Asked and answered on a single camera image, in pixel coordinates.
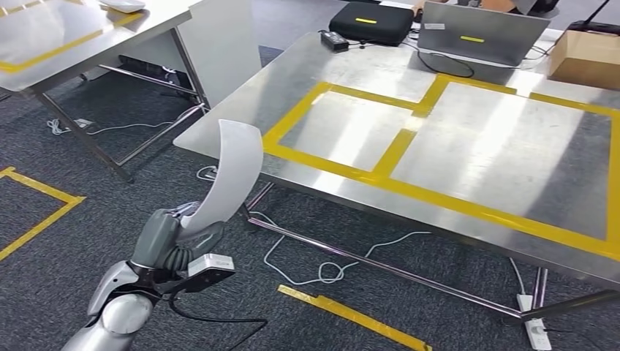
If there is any black power adapter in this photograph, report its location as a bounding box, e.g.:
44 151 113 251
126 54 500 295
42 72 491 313
320 29 351 53

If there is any steel workbench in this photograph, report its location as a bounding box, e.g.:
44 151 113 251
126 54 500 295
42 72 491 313
173 29 620 331

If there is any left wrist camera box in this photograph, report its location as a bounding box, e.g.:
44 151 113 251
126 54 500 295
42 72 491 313
181 253 237 295

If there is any yellow floor tape strip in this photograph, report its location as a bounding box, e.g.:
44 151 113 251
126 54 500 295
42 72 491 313
277 284 434 351

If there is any black router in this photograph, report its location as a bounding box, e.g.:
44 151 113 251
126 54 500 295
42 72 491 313
567 0 620 37

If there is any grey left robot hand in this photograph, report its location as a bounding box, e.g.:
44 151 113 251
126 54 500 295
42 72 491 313
129 202 226 273

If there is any white cable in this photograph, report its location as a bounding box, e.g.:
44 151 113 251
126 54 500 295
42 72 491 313
196 165 526 287
47 104 207 137

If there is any white power strip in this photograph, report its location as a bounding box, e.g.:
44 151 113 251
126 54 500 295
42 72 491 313
515 292 553 351

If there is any white steel table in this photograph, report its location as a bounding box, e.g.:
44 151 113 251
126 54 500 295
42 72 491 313
0 0 262 185

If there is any black cable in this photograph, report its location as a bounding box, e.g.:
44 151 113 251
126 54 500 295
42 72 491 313
348 38 476 80
542 327 602 351
167 290 269 351

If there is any black carrying case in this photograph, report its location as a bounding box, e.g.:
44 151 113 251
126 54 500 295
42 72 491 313
328 1 415 48

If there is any white curved plastic part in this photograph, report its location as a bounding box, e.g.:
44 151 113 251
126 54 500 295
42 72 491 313
99 0 146 14
180 118 265 242

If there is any brown cardboard box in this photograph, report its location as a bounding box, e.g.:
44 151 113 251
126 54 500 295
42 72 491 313
548 29 620 91

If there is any person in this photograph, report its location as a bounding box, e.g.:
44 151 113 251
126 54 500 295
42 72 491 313
412 0 560 15

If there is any grey laptop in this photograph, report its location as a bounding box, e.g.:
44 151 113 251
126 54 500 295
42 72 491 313
416 1 552 67

